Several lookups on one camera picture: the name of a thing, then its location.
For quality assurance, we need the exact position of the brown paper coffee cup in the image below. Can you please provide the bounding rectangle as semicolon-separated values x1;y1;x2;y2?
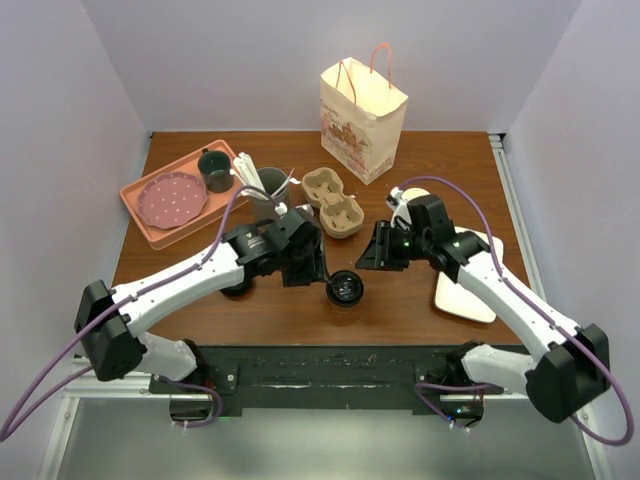
401;187;430;202

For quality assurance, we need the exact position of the dark green mug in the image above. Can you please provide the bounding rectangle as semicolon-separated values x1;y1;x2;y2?
197;149;234;193

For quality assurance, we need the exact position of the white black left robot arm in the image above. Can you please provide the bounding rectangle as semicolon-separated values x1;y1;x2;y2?
74;207;329;392

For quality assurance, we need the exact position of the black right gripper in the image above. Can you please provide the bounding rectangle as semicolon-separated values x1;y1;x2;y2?
355;219;430;272

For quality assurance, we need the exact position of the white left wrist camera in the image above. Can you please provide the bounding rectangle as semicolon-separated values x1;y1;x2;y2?
274;202;314;217

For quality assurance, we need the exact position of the grey cylindrical utensil holder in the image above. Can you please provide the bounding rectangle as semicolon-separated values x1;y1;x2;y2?
250;167;290;221

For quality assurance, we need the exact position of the cardboard two-cup carrier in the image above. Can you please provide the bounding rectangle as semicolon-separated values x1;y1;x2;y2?
301;167;364;239

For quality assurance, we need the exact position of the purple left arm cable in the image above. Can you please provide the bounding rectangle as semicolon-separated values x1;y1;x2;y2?
0;185;286;441

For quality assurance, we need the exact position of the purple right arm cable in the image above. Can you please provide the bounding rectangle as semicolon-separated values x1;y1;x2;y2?
387;177;635;446

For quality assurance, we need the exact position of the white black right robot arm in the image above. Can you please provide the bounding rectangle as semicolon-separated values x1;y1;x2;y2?
356;220;611;423

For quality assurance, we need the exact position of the pink rectangular tray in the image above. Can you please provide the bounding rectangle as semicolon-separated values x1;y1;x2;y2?
120;149;244;250

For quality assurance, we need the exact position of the pink polka dot plate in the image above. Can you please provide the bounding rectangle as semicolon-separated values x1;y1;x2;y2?
137;172;207;230

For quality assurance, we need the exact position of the white plastic stirrer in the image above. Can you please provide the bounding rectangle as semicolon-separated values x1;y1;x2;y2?
271;169;300;198

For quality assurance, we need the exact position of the black plastic cup lid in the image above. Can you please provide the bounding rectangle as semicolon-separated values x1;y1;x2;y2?
325;270;365;308

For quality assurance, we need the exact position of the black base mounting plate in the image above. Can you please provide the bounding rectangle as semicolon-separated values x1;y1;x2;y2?
99;344;561;424

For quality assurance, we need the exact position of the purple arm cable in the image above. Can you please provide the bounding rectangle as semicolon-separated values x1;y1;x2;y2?
387;177;635;446
0;185;286;441

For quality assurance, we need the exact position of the cream paper takeout bag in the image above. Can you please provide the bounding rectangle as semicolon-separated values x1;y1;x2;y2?
320;43;408;185

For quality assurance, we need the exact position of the white rectangular plate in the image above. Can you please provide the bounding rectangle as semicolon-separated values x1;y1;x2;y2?
433;227;505;325

